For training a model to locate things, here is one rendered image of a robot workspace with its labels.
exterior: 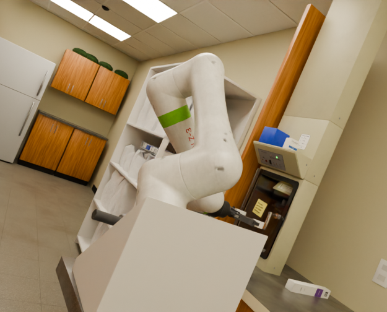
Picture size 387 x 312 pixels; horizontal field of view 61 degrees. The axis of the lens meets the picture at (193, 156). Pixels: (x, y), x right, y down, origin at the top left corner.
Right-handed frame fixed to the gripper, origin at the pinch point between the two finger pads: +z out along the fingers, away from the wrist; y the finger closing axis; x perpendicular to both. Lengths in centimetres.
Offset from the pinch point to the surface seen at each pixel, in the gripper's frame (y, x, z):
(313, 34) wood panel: 31, -107, 15
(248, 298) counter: -31.3, 22.2, -15.5
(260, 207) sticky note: 12.1, -5.8, 13.2
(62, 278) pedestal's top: -40, 23, -82
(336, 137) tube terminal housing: -5, -52, 23
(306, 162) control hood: -5.4, -34.3, 11.7
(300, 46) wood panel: 31, -97, 10
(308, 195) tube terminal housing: -5.4, -20.7, 21.7
